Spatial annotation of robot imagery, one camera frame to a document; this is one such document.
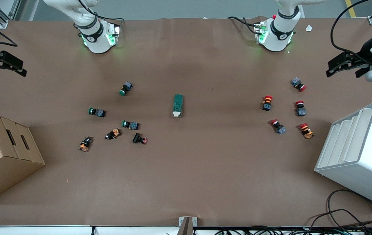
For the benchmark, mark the brown cardboard box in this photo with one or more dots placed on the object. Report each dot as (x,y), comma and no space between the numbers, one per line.
(3,169)

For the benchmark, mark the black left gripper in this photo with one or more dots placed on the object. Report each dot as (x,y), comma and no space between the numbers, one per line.
(364,51)

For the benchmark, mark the orange black selector switch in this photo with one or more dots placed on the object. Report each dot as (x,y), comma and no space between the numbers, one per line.
(114,133)
(84,145)

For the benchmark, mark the red button grey block switch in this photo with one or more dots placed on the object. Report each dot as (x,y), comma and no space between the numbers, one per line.
(280,129)
(297,83)
(300,111)

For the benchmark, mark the red button orange block switch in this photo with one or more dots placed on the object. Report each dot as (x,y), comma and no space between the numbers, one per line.
(307,133)
(266,105)

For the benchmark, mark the green load switch white lever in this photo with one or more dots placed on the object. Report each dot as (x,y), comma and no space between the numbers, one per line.
(177,104)

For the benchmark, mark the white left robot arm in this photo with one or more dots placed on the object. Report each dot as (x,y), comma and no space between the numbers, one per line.
(280,32)

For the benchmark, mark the green push button switch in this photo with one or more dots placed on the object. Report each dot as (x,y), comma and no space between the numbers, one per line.
(99,113)
(133,125)
(126,87)

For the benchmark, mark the white slotted storage rack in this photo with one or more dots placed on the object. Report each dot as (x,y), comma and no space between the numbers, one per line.
(368,169)

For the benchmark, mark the black switch with red tip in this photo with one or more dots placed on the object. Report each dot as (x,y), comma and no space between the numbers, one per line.
(137,138)

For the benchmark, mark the metal table edge bracket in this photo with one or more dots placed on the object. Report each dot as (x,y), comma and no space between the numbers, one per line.
(187,225)

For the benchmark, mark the small white paper scrap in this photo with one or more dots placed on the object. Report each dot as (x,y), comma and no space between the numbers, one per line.
(309,28)

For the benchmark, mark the brown table cover sheet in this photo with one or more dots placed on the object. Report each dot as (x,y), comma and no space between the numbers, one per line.
(205,169)

